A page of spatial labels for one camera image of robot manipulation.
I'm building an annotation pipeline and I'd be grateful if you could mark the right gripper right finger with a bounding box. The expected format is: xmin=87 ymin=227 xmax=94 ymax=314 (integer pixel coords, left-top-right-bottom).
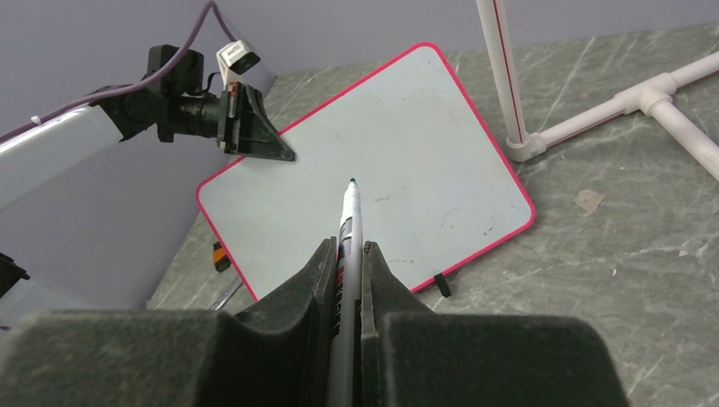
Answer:
xmin=359 ymin=242 xmax=628 ymax=406

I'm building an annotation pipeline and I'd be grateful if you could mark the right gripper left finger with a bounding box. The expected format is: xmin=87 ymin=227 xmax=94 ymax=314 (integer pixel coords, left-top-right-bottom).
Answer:
xmin=1 ymin=238 xmax=337 ymax=406

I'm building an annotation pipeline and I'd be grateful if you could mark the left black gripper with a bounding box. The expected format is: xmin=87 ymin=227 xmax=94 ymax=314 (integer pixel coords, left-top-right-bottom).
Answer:
xmin=217 ymin=82 xmax=296 ymax=161

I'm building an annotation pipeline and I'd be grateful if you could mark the green white marker pen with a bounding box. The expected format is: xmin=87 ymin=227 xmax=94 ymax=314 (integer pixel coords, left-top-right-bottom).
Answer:
xmin=326 ymin=178 xmax=364 ymax=406

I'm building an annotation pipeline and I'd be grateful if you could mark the red framed whiteboard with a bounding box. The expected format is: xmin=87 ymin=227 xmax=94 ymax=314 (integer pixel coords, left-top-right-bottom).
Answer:
xmin=196 ymin=42 xmax=536 ymax=300

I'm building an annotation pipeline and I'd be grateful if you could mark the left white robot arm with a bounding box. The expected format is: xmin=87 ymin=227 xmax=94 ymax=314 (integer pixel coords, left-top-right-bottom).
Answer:
xmin=1 ymin=41 xmax=296 ymax=209

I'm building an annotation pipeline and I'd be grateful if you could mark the silver combination wrench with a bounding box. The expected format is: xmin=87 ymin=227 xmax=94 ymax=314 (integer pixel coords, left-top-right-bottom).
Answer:
xmin=209 ymin=276 xmax=243 ymax=311

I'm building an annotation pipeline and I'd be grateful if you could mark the orange black brush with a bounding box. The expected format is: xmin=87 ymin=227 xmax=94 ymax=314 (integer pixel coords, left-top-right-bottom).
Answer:
xmin=212 ymin=241 xmax=231 ymax=273

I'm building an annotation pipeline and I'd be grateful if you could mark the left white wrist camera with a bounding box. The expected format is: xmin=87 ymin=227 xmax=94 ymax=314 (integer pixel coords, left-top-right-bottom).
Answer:
xmin=215 ymin=40 xmax=261 ymax=86

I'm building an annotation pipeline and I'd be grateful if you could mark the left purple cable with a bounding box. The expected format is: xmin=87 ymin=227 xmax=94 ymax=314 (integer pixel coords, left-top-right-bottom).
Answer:
xmin=0 ymin=0 xmax=240 ymax=144

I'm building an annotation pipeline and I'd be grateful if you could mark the white PVC pipe frame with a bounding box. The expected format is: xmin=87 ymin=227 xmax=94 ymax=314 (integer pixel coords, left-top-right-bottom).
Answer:
xmin=476 ymin=0 xmax=719 ymax=182

